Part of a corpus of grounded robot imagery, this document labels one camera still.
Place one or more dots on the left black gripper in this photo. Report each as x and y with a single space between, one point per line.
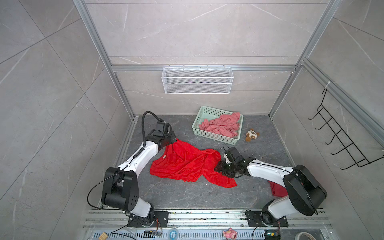
170 132

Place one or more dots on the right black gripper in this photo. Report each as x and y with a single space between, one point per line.
220 168

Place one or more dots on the bright red t shirt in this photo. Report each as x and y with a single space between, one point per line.
182 161

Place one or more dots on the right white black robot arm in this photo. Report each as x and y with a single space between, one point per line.
304 193

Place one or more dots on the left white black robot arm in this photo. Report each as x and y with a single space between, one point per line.
120 189

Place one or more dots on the brown white plush toy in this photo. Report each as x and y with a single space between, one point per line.
251 135

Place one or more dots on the pink t shirt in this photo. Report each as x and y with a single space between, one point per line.
225 125

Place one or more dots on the light green plastic basket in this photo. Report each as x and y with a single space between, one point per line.
210 114

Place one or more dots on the dark red folded t shirt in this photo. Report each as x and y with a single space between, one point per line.
278 190

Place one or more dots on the pink plush toy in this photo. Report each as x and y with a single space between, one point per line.
230 234

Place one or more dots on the blue white round cap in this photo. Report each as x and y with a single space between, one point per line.
173 234

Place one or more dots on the white tape roll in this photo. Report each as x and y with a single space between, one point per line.
304 236

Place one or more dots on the small wooden block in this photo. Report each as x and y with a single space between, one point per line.
103 236

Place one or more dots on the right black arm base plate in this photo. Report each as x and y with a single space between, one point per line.
264 219

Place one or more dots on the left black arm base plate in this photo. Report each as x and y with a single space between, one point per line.
153 220

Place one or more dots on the aluminium mounting rail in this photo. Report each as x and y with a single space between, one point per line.
206 218

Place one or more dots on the black wire hook rack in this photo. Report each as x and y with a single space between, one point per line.
341 135

